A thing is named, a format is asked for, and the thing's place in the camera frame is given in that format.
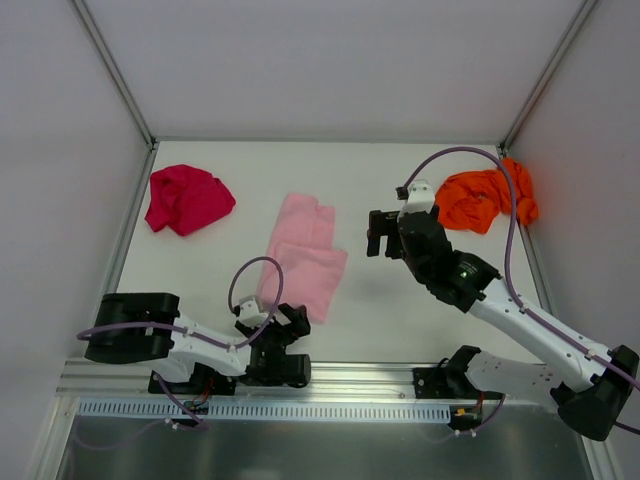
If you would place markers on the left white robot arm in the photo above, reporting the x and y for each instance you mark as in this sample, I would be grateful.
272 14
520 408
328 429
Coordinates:
147 329

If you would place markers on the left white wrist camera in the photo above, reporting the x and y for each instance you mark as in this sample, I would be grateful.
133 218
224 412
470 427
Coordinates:
250 312

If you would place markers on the right aluminium frame post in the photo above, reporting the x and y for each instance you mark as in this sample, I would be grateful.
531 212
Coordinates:
568 38

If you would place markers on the pink t shirt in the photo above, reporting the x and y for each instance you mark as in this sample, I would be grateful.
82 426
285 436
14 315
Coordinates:
302 244

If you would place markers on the aluminium frame post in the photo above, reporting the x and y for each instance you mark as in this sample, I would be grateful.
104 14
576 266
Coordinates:
568 38
104 53

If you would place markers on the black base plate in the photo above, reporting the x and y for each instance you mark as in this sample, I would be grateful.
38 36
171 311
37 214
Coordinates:
435 382
204 381

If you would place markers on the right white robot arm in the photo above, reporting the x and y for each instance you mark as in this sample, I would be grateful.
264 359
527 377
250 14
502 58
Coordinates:
586 383

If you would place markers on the left aluminium frame post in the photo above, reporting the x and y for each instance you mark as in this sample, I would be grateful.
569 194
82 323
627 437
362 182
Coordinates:
104 53

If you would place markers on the front aluminium rail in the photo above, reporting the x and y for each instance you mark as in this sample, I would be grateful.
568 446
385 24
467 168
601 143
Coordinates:
330 381

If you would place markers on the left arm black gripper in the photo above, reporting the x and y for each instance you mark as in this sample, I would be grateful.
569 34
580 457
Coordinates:
288 324

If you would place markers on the orange t shirt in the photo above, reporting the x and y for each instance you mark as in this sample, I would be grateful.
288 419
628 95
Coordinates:
472 200

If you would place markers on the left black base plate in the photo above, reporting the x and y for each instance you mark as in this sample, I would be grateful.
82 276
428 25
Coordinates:
204 381

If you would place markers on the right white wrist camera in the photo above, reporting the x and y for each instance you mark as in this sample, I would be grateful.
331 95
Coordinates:
418 196

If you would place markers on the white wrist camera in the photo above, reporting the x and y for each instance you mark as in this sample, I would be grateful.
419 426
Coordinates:
418 196
250 312

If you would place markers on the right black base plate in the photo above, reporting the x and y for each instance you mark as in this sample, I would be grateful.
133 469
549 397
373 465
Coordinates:
435 382

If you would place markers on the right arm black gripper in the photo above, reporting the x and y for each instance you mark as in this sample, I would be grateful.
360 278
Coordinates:
391 232

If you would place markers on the magenta t shirt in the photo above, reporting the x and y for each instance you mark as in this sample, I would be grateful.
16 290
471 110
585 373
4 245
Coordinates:
186 199

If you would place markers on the white slotted cable duct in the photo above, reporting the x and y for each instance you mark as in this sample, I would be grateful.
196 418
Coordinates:
270 410

